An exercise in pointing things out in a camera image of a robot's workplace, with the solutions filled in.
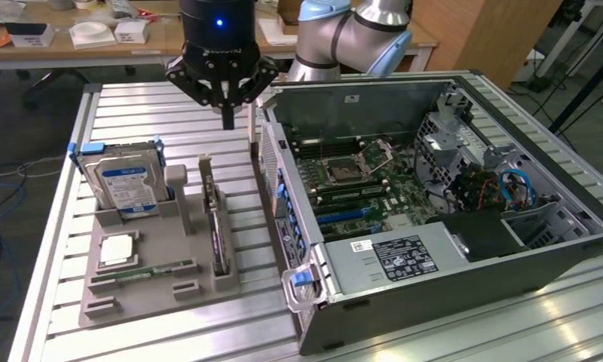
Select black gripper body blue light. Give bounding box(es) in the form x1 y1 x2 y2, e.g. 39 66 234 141
178 0 262 100

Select green graphics card metal bracket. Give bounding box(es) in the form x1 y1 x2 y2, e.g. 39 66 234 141
198 152 232 280

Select white paper sheets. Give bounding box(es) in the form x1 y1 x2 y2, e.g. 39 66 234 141
257 17 298 47

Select brown cardboard box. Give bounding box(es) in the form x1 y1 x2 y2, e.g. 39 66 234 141
276 0 310 26

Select small white cardboard box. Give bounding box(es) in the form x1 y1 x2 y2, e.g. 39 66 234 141
113 20 149 44

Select white square dish box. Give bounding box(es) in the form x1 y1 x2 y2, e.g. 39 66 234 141
68 21 117 51

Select black office chair base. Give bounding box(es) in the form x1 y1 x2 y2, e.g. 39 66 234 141
17 67 94 110

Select silver socket cover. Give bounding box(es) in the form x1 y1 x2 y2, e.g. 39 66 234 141
357 138 397 179

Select CPU socket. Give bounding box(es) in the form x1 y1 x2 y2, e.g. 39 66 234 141
318 155 372 186

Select hard disk with blue carrier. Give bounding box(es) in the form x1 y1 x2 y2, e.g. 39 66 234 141
68 137 174 222

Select wooden desk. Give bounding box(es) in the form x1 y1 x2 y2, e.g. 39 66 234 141
0 0 438 71

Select white box black lid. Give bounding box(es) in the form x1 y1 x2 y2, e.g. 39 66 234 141
4 22 56 48

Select green motherboard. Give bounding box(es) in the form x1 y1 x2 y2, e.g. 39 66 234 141
281 124 433 242

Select blue expansion slot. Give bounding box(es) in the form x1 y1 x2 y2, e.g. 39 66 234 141
314 208 374 224

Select perforated metal drive cage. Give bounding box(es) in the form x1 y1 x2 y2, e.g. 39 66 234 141
412 111 489 182

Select wooden cabinet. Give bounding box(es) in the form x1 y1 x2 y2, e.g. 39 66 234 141
412 0 565 91

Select silver CPU chip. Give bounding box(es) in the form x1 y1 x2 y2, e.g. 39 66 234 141
100 236 136 265

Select silver finned chipset heatsink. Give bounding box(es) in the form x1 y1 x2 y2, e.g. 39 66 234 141
388 214 417 230

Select green RAM stick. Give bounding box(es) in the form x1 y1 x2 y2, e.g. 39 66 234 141
90 259 194 284

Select grey power supply black label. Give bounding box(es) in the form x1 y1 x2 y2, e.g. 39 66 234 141
324 220 471 297

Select grey plastic parts rack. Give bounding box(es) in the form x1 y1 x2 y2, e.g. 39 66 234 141
77 164 242 329

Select black slanted pole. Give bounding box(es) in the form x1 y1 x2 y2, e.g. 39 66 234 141
547 7 603 135

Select grey metal disk bay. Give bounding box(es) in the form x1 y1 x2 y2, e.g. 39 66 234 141
499 199 593 250

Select black open PC case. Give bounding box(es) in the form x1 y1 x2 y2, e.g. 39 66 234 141
248 69 603 357

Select white floor cable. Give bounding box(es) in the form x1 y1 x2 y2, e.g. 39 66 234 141
0 156 64 178

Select black red orange wire bundle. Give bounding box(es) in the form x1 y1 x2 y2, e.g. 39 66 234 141
451 169 503 212

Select blue disk wire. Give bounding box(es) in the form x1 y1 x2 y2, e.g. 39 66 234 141
499 168 537 212

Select blue floor cable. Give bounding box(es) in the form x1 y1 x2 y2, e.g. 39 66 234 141
0 165 29 324

